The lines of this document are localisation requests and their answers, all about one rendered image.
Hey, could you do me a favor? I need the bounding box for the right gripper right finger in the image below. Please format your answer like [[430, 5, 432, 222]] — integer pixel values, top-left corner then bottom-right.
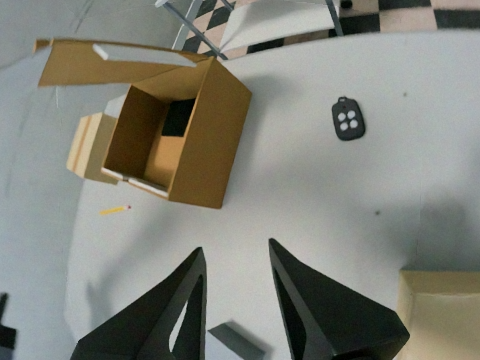
[[268, 238, 410, 360]]

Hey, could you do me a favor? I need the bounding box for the black key fob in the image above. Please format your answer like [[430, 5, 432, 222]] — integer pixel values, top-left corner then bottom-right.
[[332, 94, 366, 140]]

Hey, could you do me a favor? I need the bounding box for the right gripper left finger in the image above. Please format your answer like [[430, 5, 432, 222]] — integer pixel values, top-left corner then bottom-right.
[[70, 247, 207, 360]]

